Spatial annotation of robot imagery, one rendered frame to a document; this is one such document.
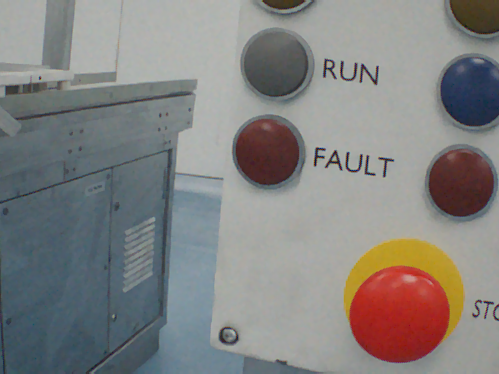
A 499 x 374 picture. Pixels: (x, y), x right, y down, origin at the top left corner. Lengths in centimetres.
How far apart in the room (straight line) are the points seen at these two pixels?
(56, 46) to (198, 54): 251
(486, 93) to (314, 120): 7
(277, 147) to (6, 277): 107
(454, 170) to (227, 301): 12
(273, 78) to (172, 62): 397
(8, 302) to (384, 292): 112
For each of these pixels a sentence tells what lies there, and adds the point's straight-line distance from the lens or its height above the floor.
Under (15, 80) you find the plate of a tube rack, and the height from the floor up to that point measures 89.
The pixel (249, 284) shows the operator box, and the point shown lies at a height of 88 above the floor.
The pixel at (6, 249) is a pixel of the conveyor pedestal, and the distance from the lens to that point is 127.
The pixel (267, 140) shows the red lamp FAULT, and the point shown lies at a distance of 26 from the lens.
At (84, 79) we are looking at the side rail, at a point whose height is 85.
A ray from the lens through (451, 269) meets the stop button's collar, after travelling 26.
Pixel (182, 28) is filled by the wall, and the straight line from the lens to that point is 421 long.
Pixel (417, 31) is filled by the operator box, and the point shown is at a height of 100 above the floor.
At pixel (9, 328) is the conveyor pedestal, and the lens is 134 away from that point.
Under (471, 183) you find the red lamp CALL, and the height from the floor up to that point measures 94.
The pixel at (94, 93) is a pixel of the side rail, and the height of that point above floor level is 86.
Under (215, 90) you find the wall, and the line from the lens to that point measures 415.
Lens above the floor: 98
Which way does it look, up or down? 12 degrees down
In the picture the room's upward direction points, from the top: 5 degrees clockwise
